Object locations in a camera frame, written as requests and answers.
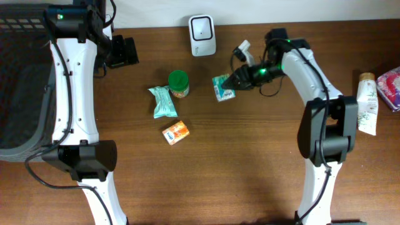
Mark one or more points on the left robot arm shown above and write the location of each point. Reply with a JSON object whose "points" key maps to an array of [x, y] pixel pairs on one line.
{"points": [[81, 41]]}

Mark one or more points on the white tube with tan cap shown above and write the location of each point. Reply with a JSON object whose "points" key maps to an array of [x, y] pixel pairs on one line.
{"points": [[367, 99]]}

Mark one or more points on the green lid jar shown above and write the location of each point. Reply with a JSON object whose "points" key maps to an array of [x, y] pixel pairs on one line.
{"points": [[179, 83]]}

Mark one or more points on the orange tissue pack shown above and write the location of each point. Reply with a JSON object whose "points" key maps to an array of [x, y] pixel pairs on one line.
{"points": [[175, 133]]}

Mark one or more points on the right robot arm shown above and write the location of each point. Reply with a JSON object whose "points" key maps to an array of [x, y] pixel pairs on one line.
{"points": [[327, 130]]}

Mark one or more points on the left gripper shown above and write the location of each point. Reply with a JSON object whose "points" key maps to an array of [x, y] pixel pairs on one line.
{"points": [[124, 55]]}

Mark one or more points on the small teal tissue pack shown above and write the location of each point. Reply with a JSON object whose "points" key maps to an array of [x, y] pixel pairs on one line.
{"points": [[222, 94]]}

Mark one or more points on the white barcode scanner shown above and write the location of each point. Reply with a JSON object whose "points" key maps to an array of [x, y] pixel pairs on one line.
{"points": [[202, 35]]}

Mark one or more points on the grey plastic mesh basket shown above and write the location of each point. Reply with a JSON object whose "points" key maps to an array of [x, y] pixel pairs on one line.
{"points": [[27, 82]]}

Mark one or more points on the purple red pad pack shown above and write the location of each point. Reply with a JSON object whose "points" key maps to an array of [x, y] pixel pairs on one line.
{"points": [[388, 88]]}

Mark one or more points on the teal wipes packet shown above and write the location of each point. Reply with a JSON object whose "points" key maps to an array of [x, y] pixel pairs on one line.
{"points": [[164, 103]]}

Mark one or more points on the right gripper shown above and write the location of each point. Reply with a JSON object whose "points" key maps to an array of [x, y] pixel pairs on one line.
{"points": [[247, 78]]}

